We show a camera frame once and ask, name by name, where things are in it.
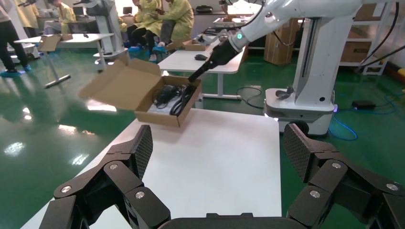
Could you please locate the black computer mouse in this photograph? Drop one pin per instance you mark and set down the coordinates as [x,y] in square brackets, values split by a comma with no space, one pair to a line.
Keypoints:
[201,57]

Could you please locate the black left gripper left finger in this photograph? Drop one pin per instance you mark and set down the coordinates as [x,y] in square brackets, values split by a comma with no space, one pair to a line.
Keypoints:
[126,183]

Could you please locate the black bag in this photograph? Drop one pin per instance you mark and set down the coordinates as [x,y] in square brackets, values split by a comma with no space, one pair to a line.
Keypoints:
[204,9]

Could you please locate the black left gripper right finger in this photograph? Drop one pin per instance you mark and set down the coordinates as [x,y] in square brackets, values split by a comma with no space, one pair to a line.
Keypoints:
[332,183]

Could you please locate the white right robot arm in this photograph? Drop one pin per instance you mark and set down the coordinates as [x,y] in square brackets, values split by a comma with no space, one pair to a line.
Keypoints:
[300,9]

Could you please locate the large white desk grey feet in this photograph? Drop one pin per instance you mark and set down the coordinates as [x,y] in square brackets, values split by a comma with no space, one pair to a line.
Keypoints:
[79,38]

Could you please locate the white robot with column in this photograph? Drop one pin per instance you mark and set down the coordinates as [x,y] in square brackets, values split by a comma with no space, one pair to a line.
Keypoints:
[107,31]

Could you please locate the person beige top black trousers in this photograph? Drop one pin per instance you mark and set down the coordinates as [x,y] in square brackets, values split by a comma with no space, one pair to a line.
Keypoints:
[12,38]

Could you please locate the brown cardboard storage box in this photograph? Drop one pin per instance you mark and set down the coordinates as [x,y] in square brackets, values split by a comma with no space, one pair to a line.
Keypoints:
[126,85]

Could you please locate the small yellow object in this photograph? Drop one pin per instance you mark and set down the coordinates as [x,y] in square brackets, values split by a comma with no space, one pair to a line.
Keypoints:
[401,72]

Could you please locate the large brown cardboard carton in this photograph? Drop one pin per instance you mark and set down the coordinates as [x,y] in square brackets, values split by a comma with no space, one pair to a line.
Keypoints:
[280,44]

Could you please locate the person in yellow coat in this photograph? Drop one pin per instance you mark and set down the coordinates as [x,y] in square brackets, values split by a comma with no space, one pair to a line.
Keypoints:
[28,15]

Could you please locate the white robot torso and base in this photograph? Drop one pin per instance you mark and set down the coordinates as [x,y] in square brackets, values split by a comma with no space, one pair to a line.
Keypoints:
[319,63]

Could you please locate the small dark monitor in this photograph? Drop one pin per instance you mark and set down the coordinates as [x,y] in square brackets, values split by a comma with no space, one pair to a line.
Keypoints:
[127,10]

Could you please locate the seated person yellow coat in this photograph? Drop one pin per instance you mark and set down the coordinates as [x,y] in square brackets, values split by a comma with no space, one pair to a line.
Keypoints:
[142,19]
[177,15]

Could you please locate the dark desk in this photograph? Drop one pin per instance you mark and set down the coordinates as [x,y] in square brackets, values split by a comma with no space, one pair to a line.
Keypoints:
[202,25]

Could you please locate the seated person grey trousers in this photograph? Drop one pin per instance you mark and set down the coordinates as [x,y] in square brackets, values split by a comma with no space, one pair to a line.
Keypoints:
[65,15]

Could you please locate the white printed paper manual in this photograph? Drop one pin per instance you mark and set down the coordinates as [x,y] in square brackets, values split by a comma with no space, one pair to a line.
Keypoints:
[158,109]

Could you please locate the white metal storage shelf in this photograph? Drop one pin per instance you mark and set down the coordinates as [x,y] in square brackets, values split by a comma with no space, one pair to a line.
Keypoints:
[364,39]

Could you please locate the brown carton on shelf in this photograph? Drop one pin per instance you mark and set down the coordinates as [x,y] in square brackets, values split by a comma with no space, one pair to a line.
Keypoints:
[364,12]
[354,52]

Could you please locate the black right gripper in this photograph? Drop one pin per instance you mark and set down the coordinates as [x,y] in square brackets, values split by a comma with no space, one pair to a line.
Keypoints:
[224,52]

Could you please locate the open flat cardboard box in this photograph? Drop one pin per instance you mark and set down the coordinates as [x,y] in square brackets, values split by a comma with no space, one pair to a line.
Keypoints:
[50,42]
[193,46]

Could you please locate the black power brick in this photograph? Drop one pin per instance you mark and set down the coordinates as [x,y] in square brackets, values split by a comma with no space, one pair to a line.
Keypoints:
[364,105]

